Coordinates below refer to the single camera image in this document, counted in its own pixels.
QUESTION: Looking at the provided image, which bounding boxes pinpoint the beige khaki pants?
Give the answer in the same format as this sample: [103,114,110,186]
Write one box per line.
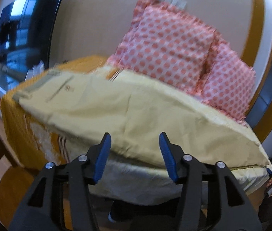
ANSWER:
[13,70,270,169]

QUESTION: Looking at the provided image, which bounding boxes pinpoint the wooden chair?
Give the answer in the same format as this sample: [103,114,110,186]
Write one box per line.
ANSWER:
[0,115,74,231]

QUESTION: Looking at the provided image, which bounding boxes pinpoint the cream and orange bedspread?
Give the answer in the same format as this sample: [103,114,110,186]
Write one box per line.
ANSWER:
[1,55,272,205]

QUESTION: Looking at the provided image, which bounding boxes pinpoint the right polka dot pillow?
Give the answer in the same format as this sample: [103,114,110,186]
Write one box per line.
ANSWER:
[198,38,255,125]

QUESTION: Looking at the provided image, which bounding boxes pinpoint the polka dot pillow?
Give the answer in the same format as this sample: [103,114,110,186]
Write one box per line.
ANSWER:
[107,0,216,94]
[198,38,255,125]

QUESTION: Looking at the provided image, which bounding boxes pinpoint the left polka dot pillow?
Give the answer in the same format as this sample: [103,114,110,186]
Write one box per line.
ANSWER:
[107,0,216,94]

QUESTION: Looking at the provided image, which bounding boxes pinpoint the black television screen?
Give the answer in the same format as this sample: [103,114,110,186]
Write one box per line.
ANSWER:
[0,0,61,72]

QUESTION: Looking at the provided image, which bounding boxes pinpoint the white wall switch plate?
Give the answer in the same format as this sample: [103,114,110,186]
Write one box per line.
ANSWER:
[159,0,187,10]

